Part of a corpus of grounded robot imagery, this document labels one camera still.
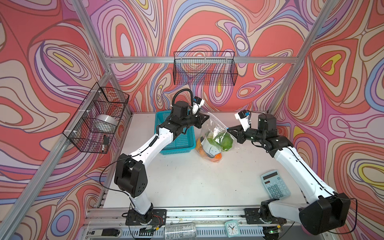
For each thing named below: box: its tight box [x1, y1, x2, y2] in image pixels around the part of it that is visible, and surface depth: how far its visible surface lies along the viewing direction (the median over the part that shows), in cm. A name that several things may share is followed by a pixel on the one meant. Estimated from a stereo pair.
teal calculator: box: [261, 170, 291, 200], surface depth 84 cm
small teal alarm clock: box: [225, 220, 241, 238], surface depth 70 cm
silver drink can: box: [164, 222, 197, 240], surface depth 67 cm
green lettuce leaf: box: [207, 132, 234, 152], surface depth 80 cm
